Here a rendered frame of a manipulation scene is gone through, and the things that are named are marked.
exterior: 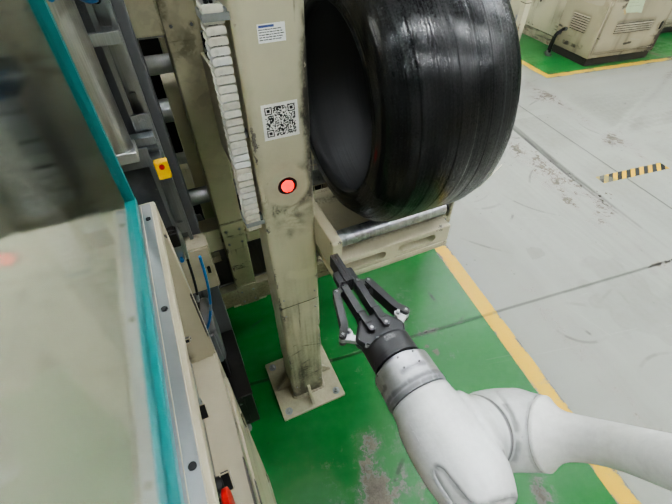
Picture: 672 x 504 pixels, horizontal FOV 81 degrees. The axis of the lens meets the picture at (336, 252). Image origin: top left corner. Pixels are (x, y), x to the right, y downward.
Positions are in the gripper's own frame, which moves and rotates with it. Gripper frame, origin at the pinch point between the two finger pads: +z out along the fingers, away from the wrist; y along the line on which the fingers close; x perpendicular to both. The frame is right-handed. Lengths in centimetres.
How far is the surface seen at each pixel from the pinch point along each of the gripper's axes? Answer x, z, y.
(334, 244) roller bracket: 11.3, 17.9, -6.6
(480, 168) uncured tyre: -7.8, 8.0, -35.6
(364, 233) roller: 14.7, 21.6, -16.7
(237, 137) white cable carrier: -14.0, 30.0, 9.1
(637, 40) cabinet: 84, 242, -465
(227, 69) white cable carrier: -27.0, 29.9, 8.5
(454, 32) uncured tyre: -32.7, 14.6, -27.4
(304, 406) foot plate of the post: 104, 24, 4
